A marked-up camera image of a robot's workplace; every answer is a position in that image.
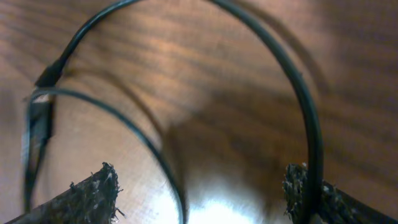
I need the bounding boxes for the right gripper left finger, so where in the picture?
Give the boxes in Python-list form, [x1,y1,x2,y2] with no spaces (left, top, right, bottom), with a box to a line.
[6,162,121,224]

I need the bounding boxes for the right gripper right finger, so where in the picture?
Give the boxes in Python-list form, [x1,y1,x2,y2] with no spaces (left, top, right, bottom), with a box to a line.
[283,164,397,224]

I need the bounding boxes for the black USB cable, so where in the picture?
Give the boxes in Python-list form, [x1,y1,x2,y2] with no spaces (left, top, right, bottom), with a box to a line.
[21,0,324,224]

